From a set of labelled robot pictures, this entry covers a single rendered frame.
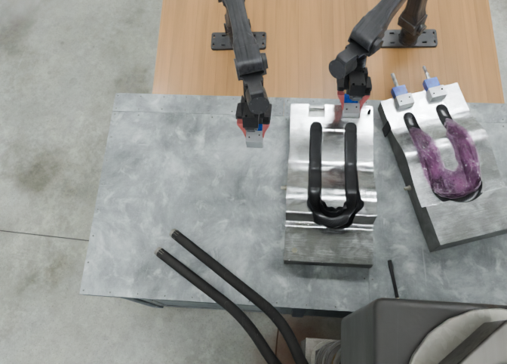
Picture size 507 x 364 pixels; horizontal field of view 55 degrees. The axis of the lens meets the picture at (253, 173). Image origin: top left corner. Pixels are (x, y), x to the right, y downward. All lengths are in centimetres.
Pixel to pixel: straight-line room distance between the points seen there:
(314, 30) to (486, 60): 60
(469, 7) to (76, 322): 211
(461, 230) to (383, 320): 122
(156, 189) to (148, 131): 21
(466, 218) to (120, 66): 202
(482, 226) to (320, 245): 46
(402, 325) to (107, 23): 287
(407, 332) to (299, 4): 169
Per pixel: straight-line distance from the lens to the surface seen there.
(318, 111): 162
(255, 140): 147
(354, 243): 149
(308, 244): 148
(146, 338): 240
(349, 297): 152
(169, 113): 174
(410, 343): 31
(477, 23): 198
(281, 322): 138
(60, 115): 286
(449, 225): 151
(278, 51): 181
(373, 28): 142
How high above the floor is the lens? 231
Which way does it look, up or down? 70 degrees down
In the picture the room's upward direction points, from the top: 12 degrees counter-clockwise
